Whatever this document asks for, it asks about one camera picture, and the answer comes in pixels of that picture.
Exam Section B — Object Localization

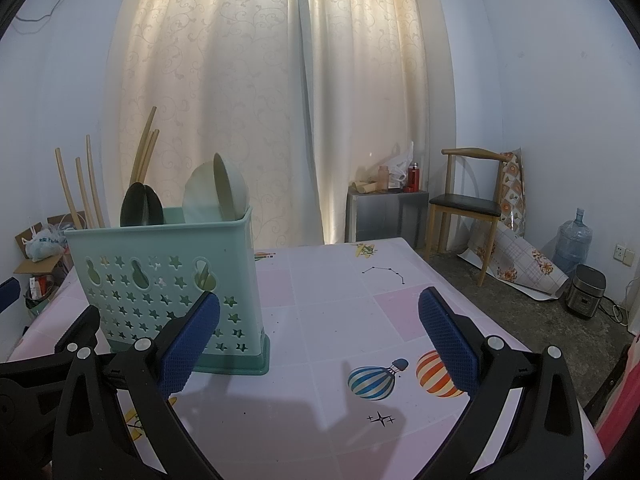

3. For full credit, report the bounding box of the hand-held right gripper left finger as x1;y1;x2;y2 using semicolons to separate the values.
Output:
52;291;223;480

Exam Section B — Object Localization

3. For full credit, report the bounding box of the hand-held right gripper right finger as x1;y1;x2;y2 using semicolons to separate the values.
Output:
417;287;586;480

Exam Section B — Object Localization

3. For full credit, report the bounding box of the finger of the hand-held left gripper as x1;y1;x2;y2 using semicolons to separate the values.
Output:
0;277;21;315
54;305;102;356

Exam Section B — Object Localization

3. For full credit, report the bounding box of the green plastic utensil holder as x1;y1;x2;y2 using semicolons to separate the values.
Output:
65;205;272;377

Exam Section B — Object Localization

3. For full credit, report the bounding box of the metal spoon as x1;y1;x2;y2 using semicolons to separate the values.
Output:
142;185;165;226
120;183;147;227

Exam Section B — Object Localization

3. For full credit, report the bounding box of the bundle of wooden chopsticks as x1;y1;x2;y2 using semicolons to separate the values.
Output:
54;106;161;231

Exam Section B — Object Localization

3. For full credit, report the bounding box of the cream plastic rice spoon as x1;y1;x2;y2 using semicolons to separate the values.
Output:
212;152;251;221

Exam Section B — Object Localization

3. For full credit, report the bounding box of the green bin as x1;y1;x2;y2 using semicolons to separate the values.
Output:
25;274;63;318

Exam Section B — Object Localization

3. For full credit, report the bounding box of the cardboard box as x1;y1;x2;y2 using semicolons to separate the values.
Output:
14;212;71;276

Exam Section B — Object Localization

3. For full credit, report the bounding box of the pale plastic bag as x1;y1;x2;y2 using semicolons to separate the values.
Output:
22;222;68;262

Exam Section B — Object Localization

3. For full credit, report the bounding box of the floral patterned sheet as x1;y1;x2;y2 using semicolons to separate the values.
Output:
457;220;569;302

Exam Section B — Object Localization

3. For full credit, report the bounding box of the grey metal cabinet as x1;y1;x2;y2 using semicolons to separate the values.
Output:
346;190;431;248

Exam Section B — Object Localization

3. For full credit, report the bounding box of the wooden chair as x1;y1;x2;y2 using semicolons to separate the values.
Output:
426;147;518;288

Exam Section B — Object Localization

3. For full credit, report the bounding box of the dark rice cooker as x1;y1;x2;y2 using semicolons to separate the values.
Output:
565;265;608;321

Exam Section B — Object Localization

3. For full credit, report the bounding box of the floral patterned roll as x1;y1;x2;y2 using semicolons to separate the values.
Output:
500;147;527;238

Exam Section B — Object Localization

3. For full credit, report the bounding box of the blue water jug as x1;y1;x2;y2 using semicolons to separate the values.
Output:
552;207;593;276

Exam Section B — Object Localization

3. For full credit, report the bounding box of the crumpled white plastic bag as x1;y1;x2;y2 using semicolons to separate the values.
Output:
390;142;416;186

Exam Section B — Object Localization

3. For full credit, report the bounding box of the pink printed cloth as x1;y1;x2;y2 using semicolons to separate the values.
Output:
595;355;640;466

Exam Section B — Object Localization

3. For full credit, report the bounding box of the cream patterned curtain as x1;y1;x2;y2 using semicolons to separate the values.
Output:
102;0;321;248
300;0;458;246

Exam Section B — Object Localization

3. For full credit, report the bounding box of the rice cooker cable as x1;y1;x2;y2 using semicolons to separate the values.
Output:
600;295;629;332

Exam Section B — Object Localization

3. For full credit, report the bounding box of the black hanging cable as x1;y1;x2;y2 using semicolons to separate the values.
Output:
14;0;76;23

